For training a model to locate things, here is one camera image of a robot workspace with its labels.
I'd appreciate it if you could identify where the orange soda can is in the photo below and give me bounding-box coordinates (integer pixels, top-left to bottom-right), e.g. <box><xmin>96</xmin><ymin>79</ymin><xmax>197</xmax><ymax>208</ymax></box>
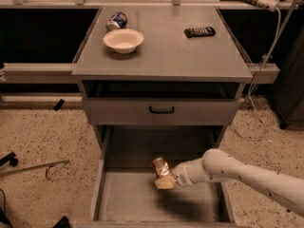
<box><xmin>152</xmin><ymin>157</ymin><xmax>171</xmax><ymax>179</ymax></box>

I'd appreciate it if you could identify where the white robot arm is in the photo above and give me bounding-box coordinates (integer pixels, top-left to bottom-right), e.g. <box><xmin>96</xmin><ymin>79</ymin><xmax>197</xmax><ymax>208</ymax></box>
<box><xmin>152</xmin><ymin>148</ymin><xmax>304</xmax><ymax>217</ymax></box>

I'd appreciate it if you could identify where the white cable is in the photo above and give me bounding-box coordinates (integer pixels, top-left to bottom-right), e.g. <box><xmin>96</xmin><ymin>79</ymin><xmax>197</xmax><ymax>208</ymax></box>
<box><xmin>233</xmin><ymin>7</ymin><xmax>283</xmax><ymax>143</ymax></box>

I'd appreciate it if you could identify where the open grey bottom drawer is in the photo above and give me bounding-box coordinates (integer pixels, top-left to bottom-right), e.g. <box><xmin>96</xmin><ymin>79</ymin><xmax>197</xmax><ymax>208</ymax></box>
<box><xmin>77</xmin><ymin>126</ymin><xmax>247</xmax><ymax>228</ymax></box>

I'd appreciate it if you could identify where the black object bottom left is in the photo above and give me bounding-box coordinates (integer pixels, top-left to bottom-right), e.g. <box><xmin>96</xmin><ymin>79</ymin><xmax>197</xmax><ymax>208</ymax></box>
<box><xmin>52</xmin><ymin>216</ymin><xmax>71</xmax><ymax>228</ymax></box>

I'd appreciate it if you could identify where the metal rod on floor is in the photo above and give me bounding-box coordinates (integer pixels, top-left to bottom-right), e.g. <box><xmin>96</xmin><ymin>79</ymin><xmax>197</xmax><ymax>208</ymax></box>
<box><xmin>0</xmin><ymin>160</ymin><xmax>69</xmax><ymax>178</ymax></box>

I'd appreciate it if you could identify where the dark cabinet at right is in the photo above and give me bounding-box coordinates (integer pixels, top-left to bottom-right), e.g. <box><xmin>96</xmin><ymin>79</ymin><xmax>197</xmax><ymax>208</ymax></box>
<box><xmin>269</xmin><ymin>26</ymin><xmax>304</xmax><ymax>129</ymax></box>

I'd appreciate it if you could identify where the black block on floor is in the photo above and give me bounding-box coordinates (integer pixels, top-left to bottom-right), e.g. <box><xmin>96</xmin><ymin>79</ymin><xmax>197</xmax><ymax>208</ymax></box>
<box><xmin>53</xmin><ymin>99</ymin><xmax>65</xmax><ymax>111</ymax></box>

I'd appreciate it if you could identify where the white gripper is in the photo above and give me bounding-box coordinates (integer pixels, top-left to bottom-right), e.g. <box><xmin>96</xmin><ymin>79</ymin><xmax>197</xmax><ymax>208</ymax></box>
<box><xmin>155</xmin><ymin>161</ymin><xmax>198</xmax><ymax>190</ymax></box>

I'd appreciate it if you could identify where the closed drawer with black handle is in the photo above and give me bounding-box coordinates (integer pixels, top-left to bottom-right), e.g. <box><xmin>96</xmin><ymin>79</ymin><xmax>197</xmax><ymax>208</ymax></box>
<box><xmin>83</xmin><ymin>99</ymin><xmax>239</xmax><ymax>125</ymax></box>

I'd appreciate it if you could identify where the blue soda can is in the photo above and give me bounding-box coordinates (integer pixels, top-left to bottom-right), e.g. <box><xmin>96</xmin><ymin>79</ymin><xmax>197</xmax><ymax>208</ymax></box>
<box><xmin>105</xmin><ymin>11</ymin><xmax>127</xmax><ymax>31</ymax></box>

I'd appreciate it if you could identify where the grey drawer cabinet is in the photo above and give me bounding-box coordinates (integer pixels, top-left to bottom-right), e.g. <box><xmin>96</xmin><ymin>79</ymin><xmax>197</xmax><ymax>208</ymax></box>
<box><xmin>73</xmin><ymin>5</ymin><xmax>252</xmax><ymax>145</ymax></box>

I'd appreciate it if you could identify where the black remote control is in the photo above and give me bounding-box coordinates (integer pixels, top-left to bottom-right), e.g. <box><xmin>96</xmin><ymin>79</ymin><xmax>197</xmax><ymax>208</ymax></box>
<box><xmin>184</xmin><ymin>27</ymin><xmax>216</xmax><ymax>38</ymax></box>

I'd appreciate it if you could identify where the black clamp on floor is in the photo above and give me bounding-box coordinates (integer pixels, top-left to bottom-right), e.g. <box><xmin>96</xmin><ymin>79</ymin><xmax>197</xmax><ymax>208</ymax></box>
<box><xmin>0</xmin><ymin>152</ymin><xmax>18</xmax><ymax>167</ymax></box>

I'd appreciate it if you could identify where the white bowl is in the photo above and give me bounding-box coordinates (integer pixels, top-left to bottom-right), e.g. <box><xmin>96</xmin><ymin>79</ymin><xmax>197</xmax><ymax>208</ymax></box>
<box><xmin>103</xmin><ymin>28</ymin><xmax>144</xmax><ymax>54</ymax></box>

